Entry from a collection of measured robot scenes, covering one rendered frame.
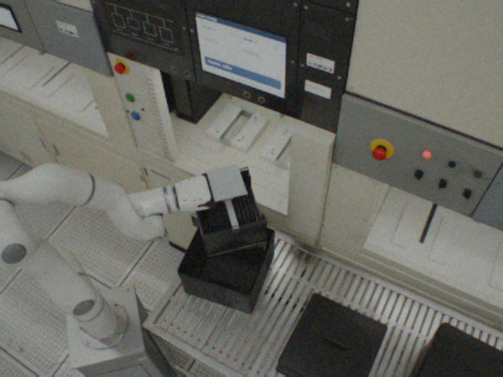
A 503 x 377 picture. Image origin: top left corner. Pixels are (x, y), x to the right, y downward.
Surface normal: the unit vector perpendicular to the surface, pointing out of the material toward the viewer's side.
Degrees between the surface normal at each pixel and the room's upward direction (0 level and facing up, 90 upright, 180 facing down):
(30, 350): 0
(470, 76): 90
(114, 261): 0
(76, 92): 0
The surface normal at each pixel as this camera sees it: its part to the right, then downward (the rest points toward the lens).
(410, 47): -0.49, 0.71
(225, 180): -0.02, -0.60
